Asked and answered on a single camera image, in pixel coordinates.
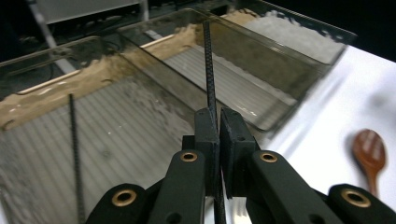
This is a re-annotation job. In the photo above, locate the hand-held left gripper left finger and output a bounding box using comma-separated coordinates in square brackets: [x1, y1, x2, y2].
[181, 106, 220, 197]

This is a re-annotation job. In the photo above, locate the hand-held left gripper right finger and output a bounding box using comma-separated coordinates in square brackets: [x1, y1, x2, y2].
[219, 106, 261, 200]

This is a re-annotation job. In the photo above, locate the clear smoky plastic bin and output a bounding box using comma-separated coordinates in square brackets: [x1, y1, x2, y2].
[118, 7, 332, 132]
[0, 35, 200, 224]
[228, 0, 358, 66]

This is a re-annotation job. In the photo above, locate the black chopstick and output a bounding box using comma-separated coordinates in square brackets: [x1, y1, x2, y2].
[68, 93, 87, 224]
[202, 20, 227, 224]

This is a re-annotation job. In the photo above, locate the brown wooden spoon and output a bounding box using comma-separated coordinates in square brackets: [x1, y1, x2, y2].
[351, 129, 387, 199]

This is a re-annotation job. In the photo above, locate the white table mat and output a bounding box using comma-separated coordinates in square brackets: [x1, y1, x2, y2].
[230, 45, 396, 224]

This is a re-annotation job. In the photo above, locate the white metal desk frame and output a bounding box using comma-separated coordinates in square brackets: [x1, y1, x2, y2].
[24, 0, 150, 74]

